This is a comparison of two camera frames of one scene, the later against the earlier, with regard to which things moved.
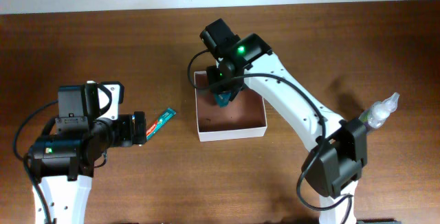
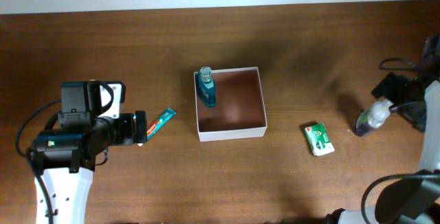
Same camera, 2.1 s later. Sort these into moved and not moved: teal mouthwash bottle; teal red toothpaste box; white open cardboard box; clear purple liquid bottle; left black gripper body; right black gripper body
Moved: teal mouthwash bottle; right black gripper body
Not moved: white open cardboard box; left black gripper body; teal red toothpaste box; clear purple liquid bottle
